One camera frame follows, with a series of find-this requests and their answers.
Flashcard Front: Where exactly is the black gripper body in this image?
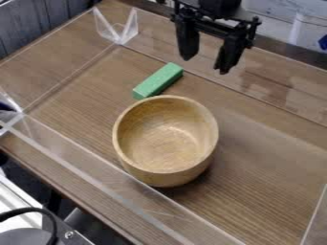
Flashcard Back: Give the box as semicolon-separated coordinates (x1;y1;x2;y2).
171;0;262;41

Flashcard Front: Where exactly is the black cable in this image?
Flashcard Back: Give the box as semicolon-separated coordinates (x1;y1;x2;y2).
0;207;59;245

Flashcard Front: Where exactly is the green rectangular block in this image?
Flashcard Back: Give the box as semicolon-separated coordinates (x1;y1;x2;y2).
133;63;185;100

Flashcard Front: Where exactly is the grey metal bracket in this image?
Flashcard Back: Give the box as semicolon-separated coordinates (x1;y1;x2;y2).
43;212;95;245

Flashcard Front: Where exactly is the white container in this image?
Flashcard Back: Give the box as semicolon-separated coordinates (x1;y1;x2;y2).
289;12;327;54

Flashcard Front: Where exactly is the clear acrylic enclosure wall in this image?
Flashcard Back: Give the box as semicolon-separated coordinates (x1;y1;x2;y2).
0;0;327;245

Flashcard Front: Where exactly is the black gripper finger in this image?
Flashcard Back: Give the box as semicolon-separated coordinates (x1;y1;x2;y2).
175;14;199;61
214;29;249;75

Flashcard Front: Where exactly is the brown wooden bowl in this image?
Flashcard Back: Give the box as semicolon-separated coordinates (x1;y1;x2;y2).
113;95;221;188

